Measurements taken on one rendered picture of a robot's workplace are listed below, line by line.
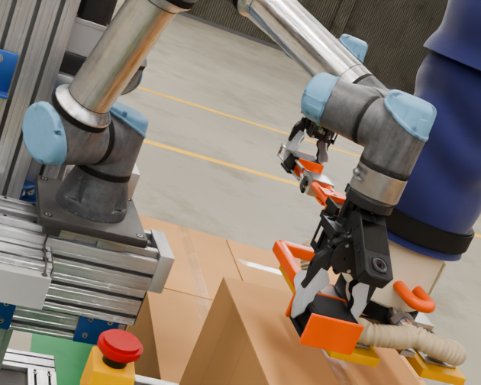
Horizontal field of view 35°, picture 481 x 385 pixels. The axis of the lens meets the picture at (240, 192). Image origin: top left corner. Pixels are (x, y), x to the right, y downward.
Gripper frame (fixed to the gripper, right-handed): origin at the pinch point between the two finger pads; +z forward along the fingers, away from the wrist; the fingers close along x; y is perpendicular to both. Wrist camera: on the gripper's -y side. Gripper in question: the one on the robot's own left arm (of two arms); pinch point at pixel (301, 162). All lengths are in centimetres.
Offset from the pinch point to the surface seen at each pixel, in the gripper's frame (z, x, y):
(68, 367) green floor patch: 119, -27, -65
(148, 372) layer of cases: 72, -19, 2
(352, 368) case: 24, 3, 60
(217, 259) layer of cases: 65, 15, -74
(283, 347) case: 24, -12, 58
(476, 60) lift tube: -42, -7, 69
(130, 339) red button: 15, -50, 83
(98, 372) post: 19, -54, 86
